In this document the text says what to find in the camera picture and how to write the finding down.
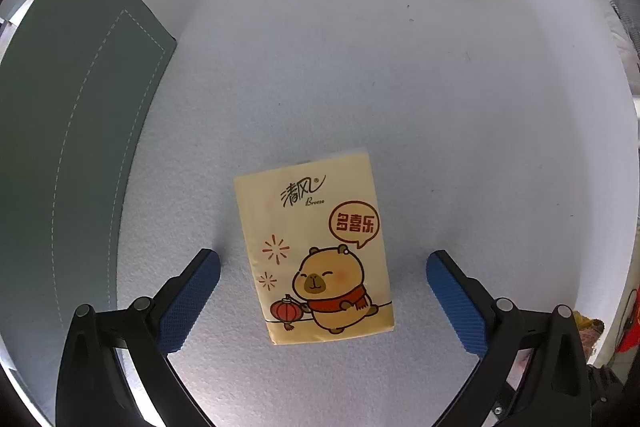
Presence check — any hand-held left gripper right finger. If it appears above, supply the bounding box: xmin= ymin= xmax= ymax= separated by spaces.
xmin=426 ymin=249 xmax=594 ymax=427

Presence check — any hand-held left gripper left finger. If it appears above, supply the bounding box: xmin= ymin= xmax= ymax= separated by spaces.
xmin=55 ymin=248 xmax=222 ymax=427

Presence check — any capybara print tissue packet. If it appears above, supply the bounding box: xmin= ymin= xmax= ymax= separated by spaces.
xmin=233 ymin=148 xmax=396 ymax=347

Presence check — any red printed cloth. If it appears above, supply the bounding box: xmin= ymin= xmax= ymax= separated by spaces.
xmin=616 ymin=307 xmax=640 ymax=354

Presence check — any green leather mat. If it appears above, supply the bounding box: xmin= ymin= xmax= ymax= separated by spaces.
xmin=0 ymin=0 xmax=178 ymax=358

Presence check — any black cable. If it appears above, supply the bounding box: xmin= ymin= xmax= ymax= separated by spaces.
xmin=619 ymin=286 xmax=640 ymax=333

